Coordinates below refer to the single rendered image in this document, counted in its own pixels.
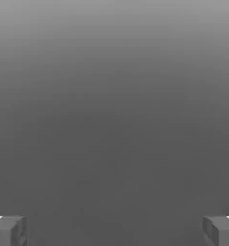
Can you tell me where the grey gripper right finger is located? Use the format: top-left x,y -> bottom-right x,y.
202,215 -> 229,246

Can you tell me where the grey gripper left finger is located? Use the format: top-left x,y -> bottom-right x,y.
0,215 -> 28,246

